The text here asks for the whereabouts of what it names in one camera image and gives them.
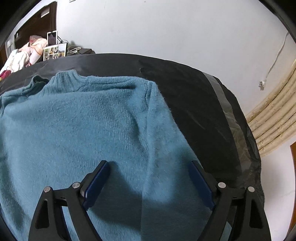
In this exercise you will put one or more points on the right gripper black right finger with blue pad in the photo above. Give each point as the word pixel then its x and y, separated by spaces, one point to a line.
pixel 240 207

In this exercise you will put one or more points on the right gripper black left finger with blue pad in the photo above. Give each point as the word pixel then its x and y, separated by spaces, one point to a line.
pixel 49 223

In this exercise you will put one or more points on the teal knit sweater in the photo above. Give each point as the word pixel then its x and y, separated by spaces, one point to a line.
pixel 54 132

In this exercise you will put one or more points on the beige curtain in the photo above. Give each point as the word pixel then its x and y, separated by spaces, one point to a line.
pixel 272 121

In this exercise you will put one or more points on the pile of pink white bedding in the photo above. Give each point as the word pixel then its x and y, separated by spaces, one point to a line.
pixel 28 55

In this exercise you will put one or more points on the white tablet device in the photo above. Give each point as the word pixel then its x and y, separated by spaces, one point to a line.
pixel 52 38

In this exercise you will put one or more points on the dark wooden headboard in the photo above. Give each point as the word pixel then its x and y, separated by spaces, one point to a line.
pixel 39 24

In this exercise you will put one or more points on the photo collage frame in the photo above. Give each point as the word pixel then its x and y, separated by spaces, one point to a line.
pixel 54 51

